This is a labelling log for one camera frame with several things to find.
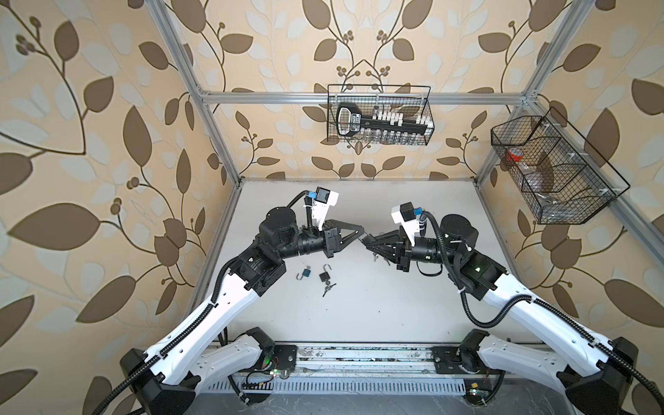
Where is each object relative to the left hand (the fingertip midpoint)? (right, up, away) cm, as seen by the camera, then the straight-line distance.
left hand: (364, 232), depth 57 cm
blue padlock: (-18, -18, +35) cm, 43 cm away
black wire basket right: (+58, +14, +17) cm, 63 cm away
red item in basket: (+55, +24, +31) cm, 67 cm away
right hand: (+2, -4, +4) cm, 5 cm away
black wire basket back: (+10, +30, +31) cm, 44 cm away
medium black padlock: (+1, -2, +3) cm, 4 cm away
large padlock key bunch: (-10, -23, +32) cm, 40 cm away
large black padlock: (-11, -19, +34) cm, 41 cm away
